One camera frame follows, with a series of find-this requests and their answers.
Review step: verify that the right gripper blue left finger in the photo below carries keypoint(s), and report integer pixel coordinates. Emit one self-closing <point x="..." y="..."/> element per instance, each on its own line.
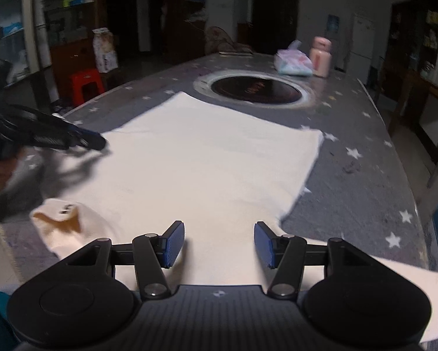
<point x="152" y="254"/>

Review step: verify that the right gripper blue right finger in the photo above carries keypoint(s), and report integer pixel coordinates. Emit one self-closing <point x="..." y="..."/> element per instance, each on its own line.
<point x="284" y="255"/>

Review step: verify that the cream white garment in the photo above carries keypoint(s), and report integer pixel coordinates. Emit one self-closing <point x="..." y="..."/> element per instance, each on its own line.
<point x="217" y="170"/>

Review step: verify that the red plastic stool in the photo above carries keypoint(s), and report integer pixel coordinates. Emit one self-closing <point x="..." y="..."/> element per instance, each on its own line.
<point x="84" y="80"/>

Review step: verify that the glass door shelf cabinet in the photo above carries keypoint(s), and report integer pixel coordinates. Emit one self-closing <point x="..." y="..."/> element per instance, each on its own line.
<point x="23" y="38"/>

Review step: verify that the white printed paper bag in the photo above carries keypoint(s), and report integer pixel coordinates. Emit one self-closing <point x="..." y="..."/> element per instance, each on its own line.
<point x="104" y="51"/>

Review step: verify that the round induction cooktop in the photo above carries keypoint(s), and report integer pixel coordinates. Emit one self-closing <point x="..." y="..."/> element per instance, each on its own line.
<point x="260" y="89"/>

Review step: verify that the wet wipes pack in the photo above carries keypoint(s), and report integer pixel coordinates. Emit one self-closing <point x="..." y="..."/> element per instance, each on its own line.
<point x="292" y="61"/>

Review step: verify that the pink thermos bottle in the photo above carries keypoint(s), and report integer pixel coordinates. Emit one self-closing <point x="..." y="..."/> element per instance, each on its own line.
<point x="320" y="56"/>

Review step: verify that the white refrigerator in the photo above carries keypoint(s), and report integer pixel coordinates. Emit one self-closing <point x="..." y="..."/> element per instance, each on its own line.
<point x="361" y="47"/>

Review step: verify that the colourful kids play tent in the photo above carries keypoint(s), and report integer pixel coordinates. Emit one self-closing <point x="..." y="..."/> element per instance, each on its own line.
<point x="218" y="41"/>

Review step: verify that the water dispenser with bottle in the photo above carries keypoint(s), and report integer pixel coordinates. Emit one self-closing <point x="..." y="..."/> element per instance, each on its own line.
<point x="332" y="32"/>

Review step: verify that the dark wooden door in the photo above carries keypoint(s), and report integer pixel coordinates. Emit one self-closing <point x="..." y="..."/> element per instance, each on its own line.
<point x="273" y="25"/>

